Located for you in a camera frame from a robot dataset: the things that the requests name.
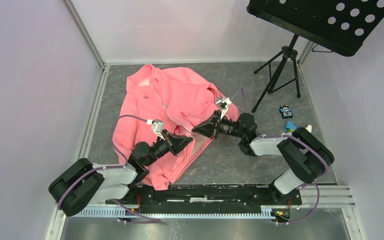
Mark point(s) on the small black blue toy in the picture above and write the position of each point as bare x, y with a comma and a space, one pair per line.
286, 112

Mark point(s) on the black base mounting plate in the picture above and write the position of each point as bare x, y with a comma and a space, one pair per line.
208, 199

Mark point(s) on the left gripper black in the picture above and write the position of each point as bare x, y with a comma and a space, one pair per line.
175, 143

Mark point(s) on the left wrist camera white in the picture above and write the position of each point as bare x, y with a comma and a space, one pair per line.
157, 126

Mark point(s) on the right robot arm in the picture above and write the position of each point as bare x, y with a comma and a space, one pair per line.
307, 158

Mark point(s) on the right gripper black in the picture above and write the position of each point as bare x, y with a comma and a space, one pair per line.
208, 129

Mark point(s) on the blue yellow small object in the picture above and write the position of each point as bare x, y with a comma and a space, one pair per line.
290, 126

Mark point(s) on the white object behind arm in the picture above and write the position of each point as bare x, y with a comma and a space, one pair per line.
309, 128

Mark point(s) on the black music stand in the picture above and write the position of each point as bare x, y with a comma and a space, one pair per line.
340, 26

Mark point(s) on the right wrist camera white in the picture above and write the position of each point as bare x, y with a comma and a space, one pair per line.
223, 104

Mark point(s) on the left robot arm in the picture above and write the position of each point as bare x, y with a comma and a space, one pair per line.
86, 183

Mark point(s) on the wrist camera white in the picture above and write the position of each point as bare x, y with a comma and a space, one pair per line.
157, 126
223, 104

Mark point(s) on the pink zip-up jacket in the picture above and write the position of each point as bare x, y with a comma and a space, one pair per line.
179, 97

